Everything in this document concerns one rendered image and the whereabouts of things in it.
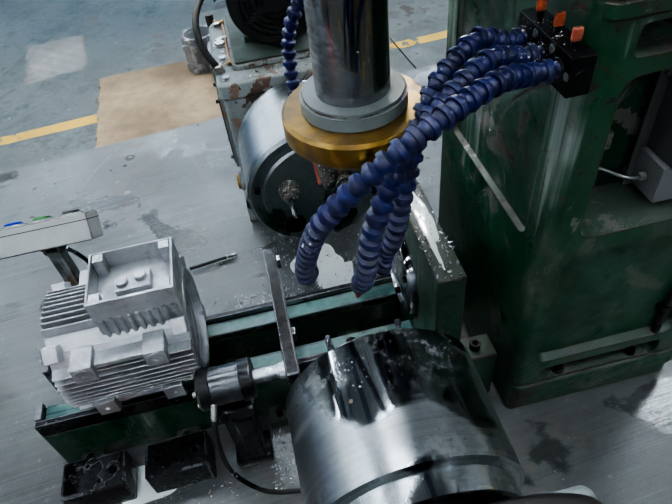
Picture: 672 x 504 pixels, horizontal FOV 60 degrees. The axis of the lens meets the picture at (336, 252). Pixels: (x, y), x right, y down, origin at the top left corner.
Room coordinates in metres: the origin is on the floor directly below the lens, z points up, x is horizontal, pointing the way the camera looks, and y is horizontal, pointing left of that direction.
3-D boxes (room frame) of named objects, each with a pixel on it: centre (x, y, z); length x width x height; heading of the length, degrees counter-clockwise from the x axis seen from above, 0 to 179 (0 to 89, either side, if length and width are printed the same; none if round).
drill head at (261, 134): (0.96, 0.04, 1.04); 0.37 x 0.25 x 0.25; 7
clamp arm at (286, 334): (0.57, 0.10, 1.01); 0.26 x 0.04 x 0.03; 7
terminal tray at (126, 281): (0.58, 0.29, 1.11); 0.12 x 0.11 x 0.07; 97
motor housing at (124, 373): (0.57, 0.33, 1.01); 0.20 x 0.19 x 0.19; 97
